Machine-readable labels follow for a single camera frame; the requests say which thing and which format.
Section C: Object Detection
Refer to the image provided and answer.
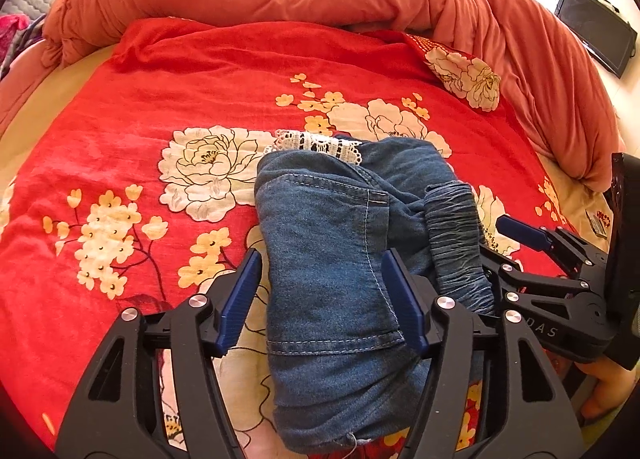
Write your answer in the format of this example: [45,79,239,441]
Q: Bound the black flat screen monitor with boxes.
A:
[553,0,639,79]

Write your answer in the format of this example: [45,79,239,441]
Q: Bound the red floral blanket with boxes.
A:
[0,18,577,459]

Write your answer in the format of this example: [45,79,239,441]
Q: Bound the person's right hand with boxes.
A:
[580,356,634,423]

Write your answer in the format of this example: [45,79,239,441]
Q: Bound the pink cloth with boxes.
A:
[0,14,34,70]

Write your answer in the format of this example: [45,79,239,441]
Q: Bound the small printed packet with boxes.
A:
[585,209,612,240]

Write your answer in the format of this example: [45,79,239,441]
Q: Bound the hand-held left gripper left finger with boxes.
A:
[55,249,263,459]

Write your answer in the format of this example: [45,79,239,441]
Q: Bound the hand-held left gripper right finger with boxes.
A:
[381,248,586,459]

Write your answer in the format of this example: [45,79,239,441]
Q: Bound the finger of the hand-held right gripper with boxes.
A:
[495,215,610,282]
[477,238,601,322]

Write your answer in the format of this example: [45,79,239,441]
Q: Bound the blue denim pants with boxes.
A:
[254,129,501,455]

